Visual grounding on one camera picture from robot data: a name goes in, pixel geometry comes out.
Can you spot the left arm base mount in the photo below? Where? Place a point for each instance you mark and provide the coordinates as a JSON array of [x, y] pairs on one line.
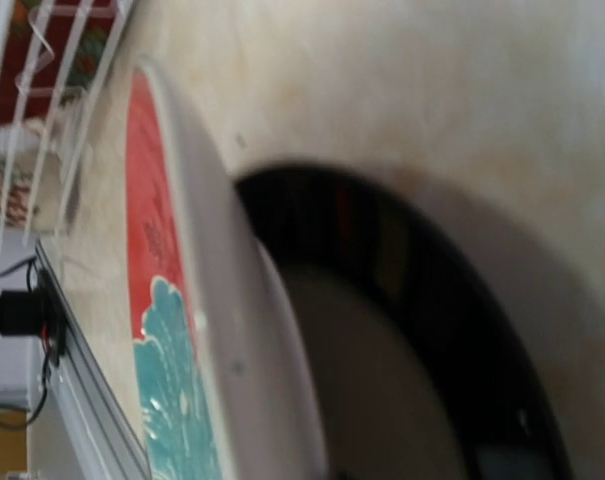
[[36, 313]]

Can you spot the floral green mug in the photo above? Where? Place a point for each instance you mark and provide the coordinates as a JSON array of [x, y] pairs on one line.
[[45, 208]]

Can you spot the front aluminium rail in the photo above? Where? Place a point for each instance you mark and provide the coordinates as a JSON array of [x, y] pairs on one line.
[[81, 433]]

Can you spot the white wire dish rack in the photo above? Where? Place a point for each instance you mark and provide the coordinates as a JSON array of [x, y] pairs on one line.
[[72, 117]]

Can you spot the red teal patterned plate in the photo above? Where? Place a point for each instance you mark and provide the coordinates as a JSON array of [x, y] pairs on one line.
[[224, 383]]

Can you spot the black rimmed plate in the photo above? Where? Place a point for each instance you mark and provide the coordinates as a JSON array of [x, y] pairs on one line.
[[432, 297]]

